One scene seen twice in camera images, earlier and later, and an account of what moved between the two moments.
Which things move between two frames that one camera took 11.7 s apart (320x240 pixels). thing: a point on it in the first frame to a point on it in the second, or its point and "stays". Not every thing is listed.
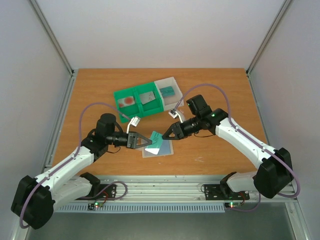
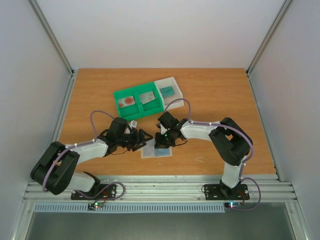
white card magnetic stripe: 146,97 stays
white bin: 170,92 stays
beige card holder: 166,149 stays
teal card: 156,138 to 167,91
